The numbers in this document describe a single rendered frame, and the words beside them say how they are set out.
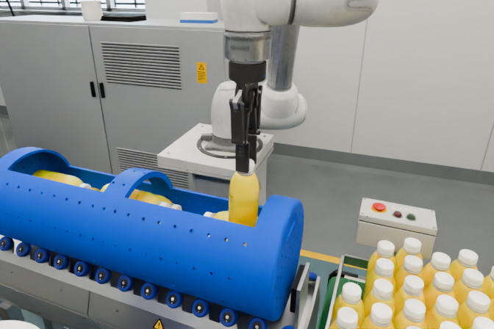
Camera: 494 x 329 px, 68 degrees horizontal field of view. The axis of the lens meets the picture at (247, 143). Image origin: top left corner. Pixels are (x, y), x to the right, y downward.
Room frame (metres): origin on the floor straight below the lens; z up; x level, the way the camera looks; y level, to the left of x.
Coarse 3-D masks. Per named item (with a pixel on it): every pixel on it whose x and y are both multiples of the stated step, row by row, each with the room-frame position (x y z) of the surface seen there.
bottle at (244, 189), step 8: (232, 176) 0.74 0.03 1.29; (240, 176) 0.72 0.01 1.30; (248, 176) 0.72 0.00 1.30; (256, 176) 0.73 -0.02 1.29; (232, 184) 0.72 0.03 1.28; (240, 184) 0.71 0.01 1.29; (248, 184) 0.71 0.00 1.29; (256, 184) 0.72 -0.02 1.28; (232, 192) 0.71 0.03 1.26; (240, 192) 0.70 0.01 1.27; (248, 192) 0.70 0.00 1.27; (256, 192) 0.71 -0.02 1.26; (232, 200) 0.71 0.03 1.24; (240, 200) 0.70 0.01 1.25; (248, 200) 0.70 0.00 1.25; (256, 200) 0.72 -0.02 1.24; (232, 208) 0.71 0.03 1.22; (240, 208) 0.70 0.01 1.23; (248, 208) 0.70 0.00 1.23; (256, 208) 0.72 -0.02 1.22; (232, 216) 0.71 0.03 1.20; (240, 216) 0.70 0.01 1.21; (248, 216) 0.71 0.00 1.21; (256, 216) 0.72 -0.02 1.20; (240, 224) 0.70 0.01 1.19; (248, 224) 0.71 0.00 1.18
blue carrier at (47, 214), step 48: (0, 192) 0.87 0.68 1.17; (48, 192) 0.83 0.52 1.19; (96, 192) 0.80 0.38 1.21; (192, 192) 0.94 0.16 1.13; (48, 240) 0.79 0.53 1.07; (96, 240) 0.73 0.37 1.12; (144, 240) 0.69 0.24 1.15; (192, 240) 0.66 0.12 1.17; (240, 240) 0.64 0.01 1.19; (288, 240) 0.67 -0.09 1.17; (192, 288) 0.64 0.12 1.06; (240, 288) 0.59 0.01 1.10; (288, 288) 0.70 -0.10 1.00
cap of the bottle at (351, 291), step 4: (344, 284) 0.61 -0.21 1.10; (348, 284) 0.61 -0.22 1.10; (352, 284) 0.61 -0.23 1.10; (356, 284) 0.61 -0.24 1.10; (344, 288) 0.60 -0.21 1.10; (348, 288) 0.60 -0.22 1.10; (352, 288) 0.60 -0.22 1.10; (356, 288) 0.60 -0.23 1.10; (360, 288) 0.60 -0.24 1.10; (344, 292) 0.59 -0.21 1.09; (348, 292) 0.59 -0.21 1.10; (352, 292) 0.59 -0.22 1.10; (356, 292) 0.59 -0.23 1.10; (360, 292) 0.59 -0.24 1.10; (344, 296) 0.59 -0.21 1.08; (348, 296) 0.58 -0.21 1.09; (352, 296) 0.58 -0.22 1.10; (356, 296) 0.58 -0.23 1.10; (360, 296) 0.59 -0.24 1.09; (348, 300) 0.58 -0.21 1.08; (352, 300) 0.58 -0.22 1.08; (356, 300) 0.58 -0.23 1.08
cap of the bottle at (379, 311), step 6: (372, 306) 0.55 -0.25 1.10; (378, 306) 0.55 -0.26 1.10; (384, 306) 0.55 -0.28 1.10; (372, 312) 0.54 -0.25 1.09; (378, 312) 0.53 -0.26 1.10; (384, 312) 0.53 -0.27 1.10; (390, 312) 0.53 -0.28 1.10; (378, 318) 0.53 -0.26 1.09; (384, 318) 0.52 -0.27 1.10; (390, 318) 0.53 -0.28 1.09; (384, 324) 0.52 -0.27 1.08
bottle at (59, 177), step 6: (36, 174) 1.04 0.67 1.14; (42, 174) 1.03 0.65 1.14; (48, 174) 1.03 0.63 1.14; (54, 174) 1.03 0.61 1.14; (60, 174) 1.03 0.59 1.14; (54, 180) 1.00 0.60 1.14; (60, 180) 1.00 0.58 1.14; (66, 180) 1.00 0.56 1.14; (72, 180) 1.00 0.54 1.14; (78, 180) 1.01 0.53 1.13; (78, 186) 0.99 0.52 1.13
